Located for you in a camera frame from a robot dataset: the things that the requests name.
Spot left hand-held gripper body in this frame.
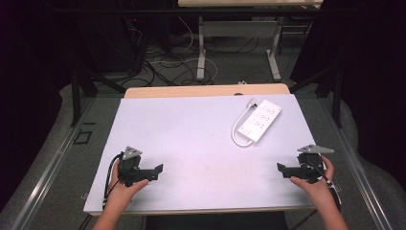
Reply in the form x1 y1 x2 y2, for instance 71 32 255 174
118 146 144 188

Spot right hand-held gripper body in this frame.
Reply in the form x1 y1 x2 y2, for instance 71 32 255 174
296 144 335 185

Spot person's right hand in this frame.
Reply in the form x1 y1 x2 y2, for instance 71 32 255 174
289 155 335 205

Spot person's left hand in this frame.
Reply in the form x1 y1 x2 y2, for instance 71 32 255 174
107 158 149 209

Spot white table mat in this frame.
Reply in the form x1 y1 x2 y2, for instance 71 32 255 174
82 93 318 215

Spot white power strip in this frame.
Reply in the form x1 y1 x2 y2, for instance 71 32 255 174
237 99 283 144

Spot black metal stand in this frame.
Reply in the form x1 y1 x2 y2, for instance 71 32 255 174
288 63 345 129
70 65 126 127

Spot white metal-legged desk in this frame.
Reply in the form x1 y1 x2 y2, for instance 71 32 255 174
177 0 324 82

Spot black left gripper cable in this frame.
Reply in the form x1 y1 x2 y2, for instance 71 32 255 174
101 152 124 211

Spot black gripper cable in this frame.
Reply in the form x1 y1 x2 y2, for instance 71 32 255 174
304 159 343 213
101 152 124 211

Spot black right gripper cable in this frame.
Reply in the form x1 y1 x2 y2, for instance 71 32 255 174
304 159 343 213

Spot aluminium floor rail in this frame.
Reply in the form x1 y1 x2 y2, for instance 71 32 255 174
314 95 395 230
10 96 98 230

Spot white power strip cable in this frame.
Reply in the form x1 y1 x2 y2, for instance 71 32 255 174
231 103 257 148

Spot tangle of floor cables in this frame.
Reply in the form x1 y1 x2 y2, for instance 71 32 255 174
123 15 219 88

